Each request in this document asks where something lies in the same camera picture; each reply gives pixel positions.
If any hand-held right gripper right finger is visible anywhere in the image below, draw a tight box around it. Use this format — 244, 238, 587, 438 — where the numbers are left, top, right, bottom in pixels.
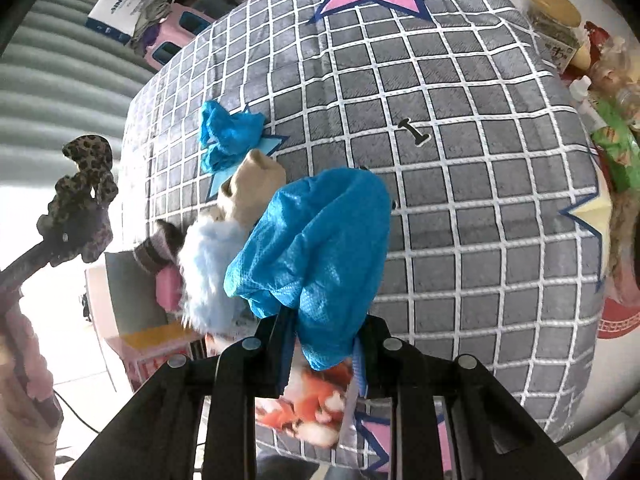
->
351, 315, 583, 480

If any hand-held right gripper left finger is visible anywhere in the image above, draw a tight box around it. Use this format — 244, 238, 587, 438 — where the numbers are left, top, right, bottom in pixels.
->
62, 307, 302, 480

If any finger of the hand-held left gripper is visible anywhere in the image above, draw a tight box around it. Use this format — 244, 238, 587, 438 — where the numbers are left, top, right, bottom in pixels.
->
0, 237, 68, 303

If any grey and white storage box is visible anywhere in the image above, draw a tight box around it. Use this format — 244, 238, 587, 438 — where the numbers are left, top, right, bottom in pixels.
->
84, 250, 211, 396

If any leopard print scrunchie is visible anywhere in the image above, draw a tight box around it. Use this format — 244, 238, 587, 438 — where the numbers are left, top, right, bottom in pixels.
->
37, 134, 120, 265

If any light blue fluffy cloth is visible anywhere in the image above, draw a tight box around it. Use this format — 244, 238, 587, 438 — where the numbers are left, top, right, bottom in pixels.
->
177, 217, 261, 333

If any large blue shoe cover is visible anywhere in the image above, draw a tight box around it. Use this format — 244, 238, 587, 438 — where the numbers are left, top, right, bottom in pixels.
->
224, 167, 392, 372

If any striped sock with pink toe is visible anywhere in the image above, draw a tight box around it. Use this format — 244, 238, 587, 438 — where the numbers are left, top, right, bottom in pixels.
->
132, 220, 188, 311

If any beige knitted sock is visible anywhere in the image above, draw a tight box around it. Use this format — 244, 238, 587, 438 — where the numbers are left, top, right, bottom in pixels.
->
216, 149, 287, 226

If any orange fox print cloth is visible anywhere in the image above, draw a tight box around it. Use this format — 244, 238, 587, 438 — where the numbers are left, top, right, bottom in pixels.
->
255, 360, 358, 448

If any grey pleated curtain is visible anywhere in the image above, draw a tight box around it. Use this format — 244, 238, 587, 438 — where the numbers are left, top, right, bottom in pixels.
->
0, 0, 156, 191

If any grey checked star bedsheet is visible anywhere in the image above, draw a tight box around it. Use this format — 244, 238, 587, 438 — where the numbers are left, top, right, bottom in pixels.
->
120, 0, 613, 471

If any small crumpled blue shoe cover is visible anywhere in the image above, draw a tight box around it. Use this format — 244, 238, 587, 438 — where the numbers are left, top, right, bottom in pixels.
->
199, 100, 268, 173

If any red plastic basket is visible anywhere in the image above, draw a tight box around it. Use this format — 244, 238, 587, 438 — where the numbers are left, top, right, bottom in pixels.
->
597, 295, 640, 341

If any white and blue cardboard box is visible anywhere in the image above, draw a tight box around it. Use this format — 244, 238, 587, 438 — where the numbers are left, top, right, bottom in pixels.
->
85, 0, 168, 43

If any pink plastic stool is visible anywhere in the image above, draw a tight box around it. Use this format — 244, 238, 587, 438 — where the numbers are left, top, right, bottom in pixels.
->
142, 2, 216, 71

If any green snack packet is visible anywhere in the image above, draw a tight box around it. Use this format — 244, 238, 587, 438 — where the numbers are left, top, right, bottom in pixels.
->
590, 100, 640, 193

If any small white bottle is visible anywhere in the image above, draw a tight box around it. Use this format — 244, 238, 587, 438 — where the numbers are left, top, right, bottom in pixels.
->
570, 77, 606, 126

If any jar with yellow lid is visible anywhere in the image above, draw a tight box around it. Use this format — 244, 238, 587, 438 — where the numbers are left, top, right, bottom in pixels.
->
525, 0, 583, 68

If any black floor cable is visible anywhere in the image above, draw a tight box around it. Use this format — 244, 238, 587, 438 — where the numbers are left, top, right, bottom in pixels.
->
52, 389, 101, 433

